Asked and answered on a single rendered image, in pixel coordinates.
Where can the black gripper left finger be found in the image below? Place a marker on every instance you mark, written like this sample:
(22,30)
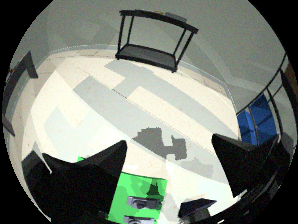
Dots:
(96,177)

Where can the green rectangular slab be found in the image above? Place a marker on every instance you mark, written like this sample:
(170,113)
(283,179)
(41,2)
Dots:
(137,199)

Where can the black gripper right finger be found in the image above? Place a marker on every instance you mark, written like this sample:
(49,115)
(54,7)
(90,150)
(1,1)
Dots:
(241,161)

